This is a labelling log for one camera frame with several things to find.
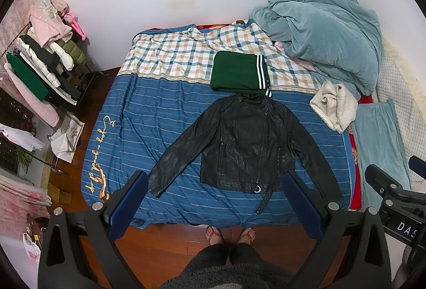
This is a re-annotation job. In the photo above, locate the black leather jacket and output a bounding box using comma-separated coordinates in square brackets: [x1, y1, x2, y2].
[148, 94, 342, 214]

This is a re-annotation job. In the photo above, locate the clothes rack with garments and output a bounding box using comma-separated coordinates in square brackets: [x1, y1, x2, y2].
[1, 0, 95, 128]

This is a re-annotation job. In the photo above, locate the light blue folded blanket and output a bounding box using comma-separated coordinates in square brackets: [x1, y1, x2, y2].
[352, 99, 411, 210]

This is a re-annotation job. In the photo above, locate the white patterned cloth bag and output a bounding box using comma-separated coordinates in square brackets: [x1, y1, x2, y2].
[49, 112, 85, 164]

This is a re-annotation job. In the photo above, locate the person's left sandaled foot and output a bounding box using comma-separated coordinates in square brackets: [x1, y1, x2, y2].
[205, 226, 224, 246]

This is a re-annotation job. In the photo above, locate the person's sandaled foot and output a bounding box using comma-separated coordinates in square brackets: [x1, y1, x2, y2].
[205, 226, 224, 246]
[237, 228, 256, 245]

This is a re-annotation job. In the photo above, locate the person's right sandaled foot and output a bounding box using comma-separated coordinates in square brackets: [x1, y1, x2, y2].
[237, 228, 256, 245]

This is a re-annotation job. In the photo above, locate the cream knitted garment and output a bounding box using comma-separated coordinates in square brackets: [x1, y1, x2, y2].
[310, 80, 358, 134]

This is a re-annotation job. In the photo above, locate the white quilted mattress pad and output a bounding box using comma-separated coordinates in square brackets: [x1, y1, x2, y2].
[375, 35, 426, 183]

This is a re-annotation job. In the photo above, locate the green hanging garment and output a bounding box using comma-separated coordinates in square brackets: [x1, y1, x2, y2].
[6, 52, 50, 101]

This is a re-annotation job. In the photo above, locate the teal blue duvet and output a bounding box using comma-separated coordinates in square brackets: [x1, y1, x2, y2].
[249, 0, 383, 96]

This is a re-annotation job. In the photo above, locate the folded green striped garment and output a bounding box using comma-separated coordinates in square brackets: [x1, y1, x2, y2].
[210, 51, 272, 97]

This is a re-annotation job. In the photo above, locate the pink hooded coat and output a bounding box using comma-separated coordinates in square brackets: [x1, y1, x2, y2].
[28, 0, 72, 47]

